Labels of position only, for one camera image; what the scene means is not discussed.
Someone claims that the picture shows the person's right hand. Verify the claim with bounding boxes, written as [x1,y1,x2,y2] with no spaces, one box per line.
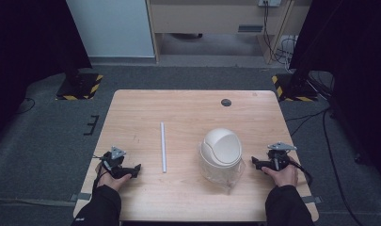
[261,157,300,188]

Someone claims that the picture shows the white swing-lid trash can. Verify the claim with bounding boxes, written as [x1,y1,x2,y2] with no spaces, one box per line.
[199,127,244,186]

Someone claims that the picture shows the grey tape strip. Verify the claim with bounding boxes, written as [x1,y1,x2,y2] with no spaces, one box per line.
[69,192,93,202]
[301,195,323,205]

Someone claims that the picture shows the dark curtain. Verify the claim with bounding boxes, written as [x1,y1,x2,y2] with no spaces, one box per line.
[288,0,381,186]
[0,0,93,149]

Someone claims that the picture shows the bundle of black floor cables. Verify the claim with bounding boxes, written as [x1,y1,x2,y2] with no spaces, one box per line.
[262,0,300,73]

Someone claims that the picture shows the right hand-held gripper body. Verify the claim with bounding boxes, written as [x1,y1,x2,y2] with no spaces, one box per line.
[265,141,298,172]

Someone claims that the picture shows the black floor cable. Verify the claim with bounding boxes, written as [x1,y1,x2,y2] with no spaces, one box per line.
[285,106,365,226]

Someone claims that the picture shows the black stand base hazard stripes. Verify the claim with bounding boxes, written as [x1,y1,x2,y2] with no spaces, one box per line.
[55,73,104,102]
[271,73,320,103]

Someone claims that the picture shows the person's left hand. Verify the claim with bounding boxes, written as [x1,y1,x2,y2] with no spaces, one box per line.
[95,162,133,192]

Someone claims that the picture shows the light wooden desk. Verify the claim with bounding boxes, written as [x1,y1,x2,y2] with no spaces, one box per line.
[146,0,312,66]

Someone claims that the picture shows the white panel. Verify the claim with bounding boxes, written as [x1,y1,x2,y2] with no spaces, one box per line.
[65,0,156,59]

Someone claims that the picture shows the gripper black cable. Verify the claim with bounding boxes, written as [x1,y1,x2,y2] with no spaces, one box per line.
[91,153,113,191]
[289,159,314,186]

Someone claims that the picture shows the grey wall power outlet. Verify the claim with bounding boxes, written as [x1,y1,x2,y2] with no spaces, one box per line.
[257,0,282,8]

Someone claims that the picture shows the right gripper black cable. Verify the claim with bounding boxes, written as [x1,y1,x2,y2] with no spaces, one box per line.
[289,159,314,186]

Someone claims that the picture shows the white straw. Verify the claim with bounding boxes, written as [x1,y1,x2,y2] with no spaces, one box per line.
[160,121,167,174]

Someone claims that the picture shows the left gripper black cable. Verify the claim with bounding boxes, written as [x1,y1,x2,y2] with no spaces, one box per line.
[91,153,113,191]

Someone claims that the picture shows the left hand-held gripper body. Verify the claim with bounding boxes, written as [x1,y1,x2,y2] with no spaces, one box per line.
[101,145,134,180]

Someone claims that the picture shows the clear plastic bin liner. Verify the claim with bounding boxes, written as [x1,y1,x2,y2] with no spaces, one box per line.
[184,141,246,193]

